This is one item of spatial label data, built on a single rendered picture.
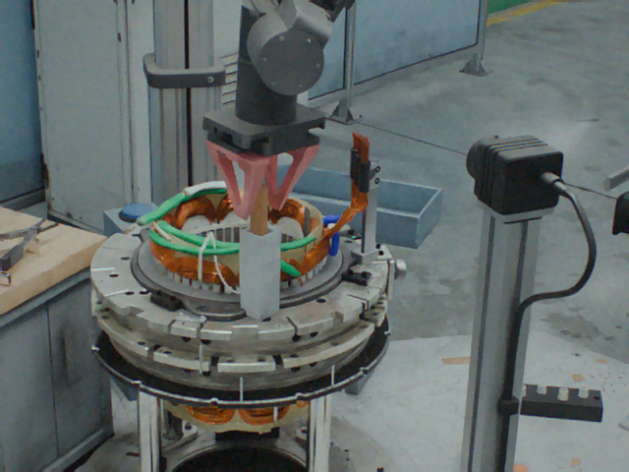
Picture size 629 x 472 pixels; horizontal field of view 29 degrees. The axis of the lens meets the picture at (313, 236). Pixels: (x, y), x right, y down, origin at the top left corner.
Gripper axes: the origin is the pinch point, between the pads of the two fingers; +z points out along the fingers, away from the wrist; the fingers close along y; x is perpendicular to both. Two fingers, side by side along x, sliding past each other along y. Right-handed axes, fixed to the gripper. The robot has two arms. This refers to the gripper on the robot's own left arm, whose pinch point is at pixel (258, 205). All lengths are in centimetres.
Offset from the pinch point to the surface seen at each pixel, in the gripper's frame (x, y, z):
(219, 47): 195, 163, 60
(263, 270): -1.9, -0.5, 6.1
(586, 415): -10, 53, 40
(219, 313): 0.9, -3.4, 11.1
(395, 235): 11.7, 35.0, 17.0
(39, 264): 28.3, -6.4, 16.2
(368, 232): 0.4, 16.8, 7.5
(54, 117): 226, 124, 85
